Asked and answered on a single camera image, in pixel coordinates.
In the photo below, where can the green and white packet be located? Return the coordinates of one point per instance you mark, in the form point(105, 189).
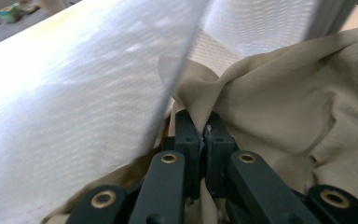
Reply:
point(11, 12)

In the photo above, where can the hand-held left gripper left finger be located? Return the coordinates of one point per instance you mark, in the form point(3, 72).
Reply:
point(192, 155)

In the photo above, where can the beige garment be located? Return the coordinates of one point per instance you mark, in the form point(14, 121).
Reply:
point(276, 109)

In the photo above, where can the white mesh laundry bag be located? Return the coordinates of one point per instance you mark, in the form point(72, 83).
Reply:
point(74, 109)

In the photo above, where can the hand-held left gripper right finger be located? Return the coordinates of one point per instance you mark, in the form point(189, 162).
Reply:
point(219, 149)

